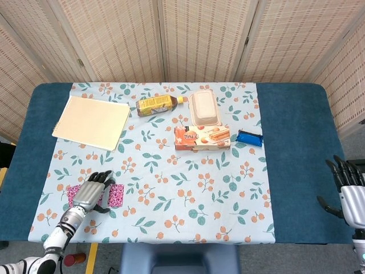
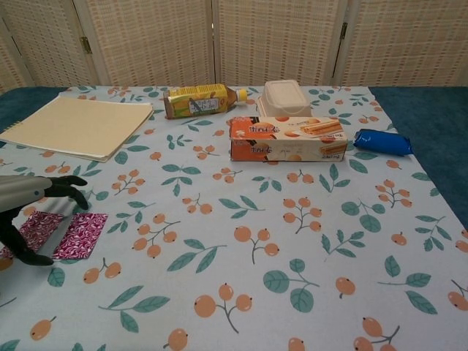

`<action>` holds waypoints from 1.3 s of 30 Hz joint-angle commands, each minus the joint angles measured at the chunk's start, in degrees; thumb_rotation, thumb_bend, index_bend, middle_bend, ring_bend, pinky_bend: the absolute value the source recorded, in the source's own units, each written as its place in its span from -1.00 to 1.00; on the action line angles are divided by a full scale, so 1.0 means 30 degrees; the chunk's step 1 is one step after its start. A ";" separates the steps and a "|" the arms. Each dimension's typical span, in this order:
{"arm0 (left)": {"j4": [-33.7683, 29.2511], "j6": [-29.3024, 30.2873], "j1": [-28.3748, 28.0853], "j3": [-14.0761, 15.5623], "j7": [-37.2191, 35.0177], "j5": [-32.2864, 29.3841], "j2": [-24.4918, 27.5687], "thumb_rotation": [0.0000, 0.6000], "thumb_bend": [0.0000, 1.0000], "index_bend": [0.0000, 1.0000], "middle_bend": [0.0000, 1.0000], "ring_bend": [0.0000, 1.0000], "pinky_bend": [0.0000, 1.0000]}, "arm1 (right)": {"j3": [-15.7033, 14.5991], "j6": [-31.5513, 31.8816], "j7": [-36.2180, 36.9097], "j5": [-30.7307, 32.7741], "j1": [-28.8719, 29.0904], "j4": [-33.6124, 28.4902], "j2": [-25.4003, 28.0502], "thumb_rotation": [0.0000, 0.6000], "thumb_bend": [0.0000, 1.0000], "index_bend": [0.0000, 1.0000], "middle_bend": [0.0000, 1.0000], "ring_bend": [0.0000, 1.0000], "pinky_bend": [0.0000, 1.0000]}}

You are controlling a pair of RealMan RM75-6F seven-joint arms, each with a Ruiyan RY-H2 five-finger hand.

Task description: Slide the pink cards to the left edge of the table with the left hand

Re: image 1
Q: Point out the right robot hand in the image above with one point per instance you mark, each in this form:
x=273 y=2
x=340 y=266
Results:
x=356 y=207

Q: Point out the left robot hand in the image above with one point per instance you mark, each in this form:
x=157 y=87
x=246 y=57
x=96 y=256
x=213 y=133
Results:
x=88 y=197

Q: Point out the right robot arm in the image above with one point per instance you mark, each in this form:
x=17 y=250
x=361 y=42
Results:
x=360 y=251

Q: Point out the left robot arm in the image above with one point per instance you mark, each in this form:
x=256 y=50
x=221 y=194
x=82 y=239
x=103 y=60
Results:
x=68 y=220

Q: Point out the black box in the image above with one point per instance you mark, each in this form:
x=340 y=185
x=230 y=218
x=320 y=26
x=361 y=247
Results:
x=361 y=164

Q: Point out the red cylinder can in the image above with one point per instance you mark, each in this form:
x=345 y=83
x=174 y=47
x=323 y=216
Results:
x=74 y=259

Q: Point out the cream spiral notebook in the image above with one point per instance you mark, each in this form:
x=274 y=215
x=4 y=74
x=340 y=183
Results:
x=91 y=121

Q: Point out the floral print tablecloth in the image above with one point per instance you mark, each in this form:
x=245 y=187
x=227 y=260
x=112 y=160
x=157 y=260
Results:
x=171 y=185

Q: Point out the black floor object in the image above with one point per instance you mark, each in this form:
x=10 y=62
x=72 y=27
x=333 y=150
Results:
x=6 y=155

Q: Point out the blue velvet table cover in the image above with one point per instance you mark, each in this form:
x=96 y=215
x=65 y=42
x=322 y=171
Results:
x=299 y=128

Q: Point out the blue-grey robot torso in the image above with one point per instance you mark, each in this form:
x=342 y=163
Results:
x=179 y=258

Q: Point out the yellow-label tea bottle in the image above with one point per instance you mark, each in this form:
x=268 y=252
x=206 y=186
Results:
x=155 y=105

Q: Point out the woven folding screen panel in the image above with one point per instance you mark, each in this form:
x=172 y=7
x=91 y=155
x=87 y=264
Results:
x=293 y=40
x=42 y=37
x=14 y=85
x=205 y=40
x=348 y=85
x=119 y=40

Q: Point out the orange egg roll box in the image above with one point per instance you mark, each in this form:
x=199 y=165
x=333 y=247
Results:
x=199 y=138

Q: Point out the blue snack packet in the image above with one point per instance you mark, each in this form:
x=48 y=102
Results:
x=249 y=138

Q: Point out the brass screen hinge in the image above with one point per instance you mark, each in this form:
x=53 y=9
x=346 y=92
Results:
x=81 y=62
x=247 y=40

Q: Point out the beige takeout container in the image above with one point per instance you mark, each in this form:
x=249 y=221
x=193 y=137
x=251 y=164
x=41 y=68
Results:
x=204 y=107

